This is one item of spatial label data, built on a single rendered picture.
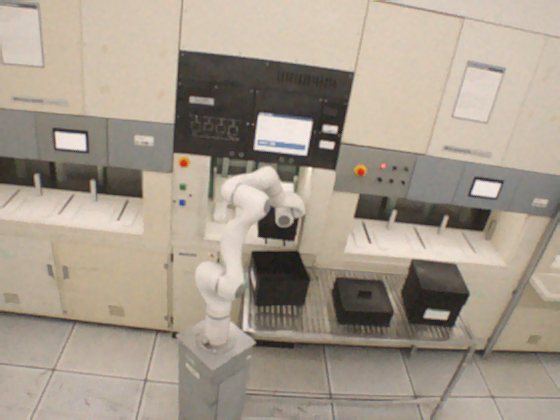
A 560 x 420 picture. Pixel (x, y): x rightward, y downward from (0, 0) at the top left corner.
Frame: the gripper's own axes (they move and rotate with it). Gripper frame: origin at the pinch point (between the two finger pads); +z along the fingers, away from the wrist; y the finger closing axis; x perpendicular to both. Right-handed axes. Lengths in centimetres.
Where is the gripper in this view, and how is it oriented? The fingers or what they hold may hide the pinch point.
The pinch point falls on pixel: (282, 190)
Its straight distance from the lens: 254.6
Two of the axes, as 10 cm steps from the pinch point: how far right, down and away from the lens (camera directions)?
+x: 1.5, -8.6, -5.0
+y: 9.9, 1.1, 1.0
